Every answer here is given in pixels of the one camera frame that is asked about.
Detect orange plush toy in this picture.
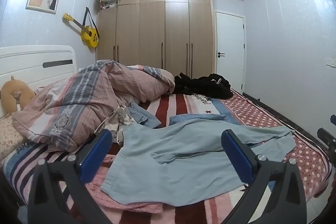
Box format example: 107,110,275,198
0,76,36,118

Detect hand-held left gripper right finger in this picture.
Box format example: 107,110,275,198
220,130,307,224

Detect blue grey cloth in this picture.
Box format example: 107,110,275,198
125,102,162,129

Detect striped polka dot blanket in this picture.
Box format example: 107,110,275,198
0,89,330,224

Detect floral pillow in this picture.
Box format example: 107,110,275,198
0,116,27,160

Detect white bed headboard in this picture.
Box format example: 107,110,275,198
0,45,79,118

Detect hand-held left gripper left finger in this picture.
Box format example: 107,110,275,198
28,129,113,224

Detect pile of black clothes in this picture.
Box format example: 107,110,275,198
172,72,234,100

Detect wooden wardrobe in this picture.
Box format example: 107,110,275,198
95,0,217,80

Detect pink grey striped duvet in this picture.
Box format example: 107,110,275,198
12,60,176,153

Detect grey floral cloth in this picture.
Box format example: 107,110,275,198
101,106,137,147

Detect white door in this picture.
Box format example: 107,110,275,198
215,11,247,89

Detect light blue pants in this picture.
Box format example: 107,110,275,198
100,118,297,206

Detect pink checked cloth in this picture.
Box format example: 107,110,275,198
60,152,171,214

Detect yellow guitar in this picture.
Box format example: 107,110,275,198
62,7,100,47

